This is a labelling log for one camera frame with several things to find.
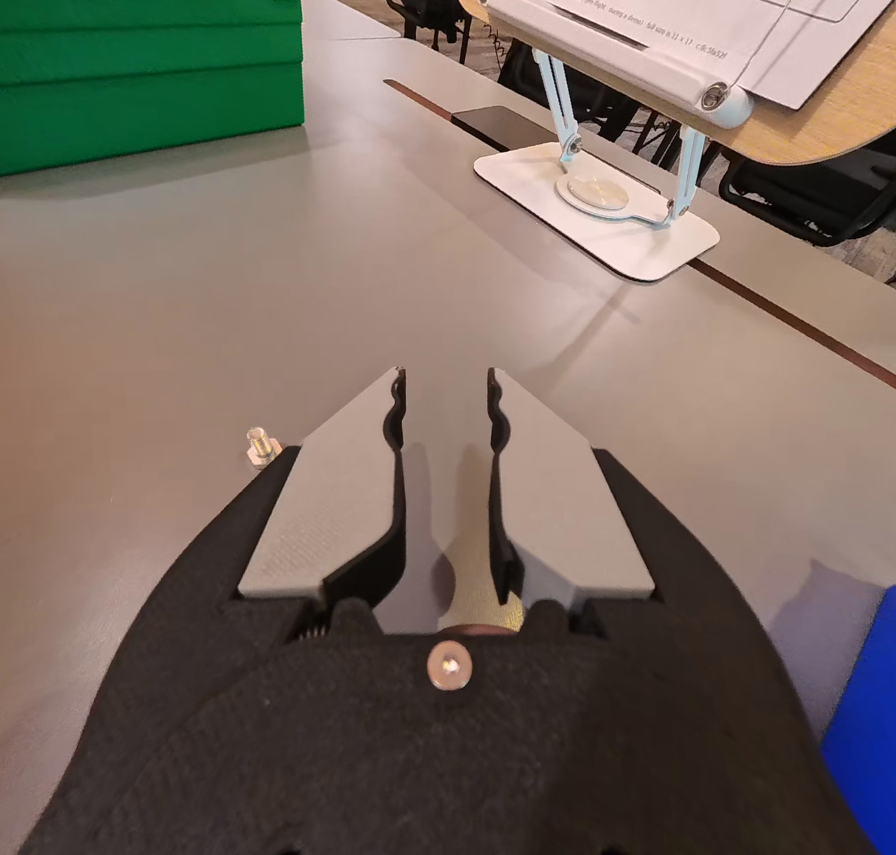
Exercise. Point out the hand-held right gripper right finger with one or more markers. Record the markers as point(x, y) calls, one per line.
point(567, 512)

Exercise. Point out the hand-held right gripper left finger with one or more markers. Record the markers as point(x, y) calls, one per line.
point(329, 512)

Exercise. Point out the silver bolt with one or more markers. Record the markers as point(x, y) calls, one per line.
point(259, 439)

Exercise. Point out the white and wood document stand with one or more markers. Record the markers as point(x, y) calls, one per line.
point(630, 239)

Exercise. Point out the blue plastic bin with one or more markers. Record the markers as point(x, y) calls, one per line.
point(864, 729)

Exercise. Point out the black chair base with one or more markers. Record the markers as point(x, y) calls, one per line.
point(805, 197)

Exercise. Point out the green plastic bin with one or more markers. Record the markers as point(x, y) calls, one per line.
point(140, 64)

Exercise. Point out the printed instruction sheet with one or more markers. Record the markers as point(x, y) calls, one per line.
point(700, 15)

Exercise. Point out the black office chair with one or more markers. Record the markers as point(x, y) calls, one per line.
point(427, 1)

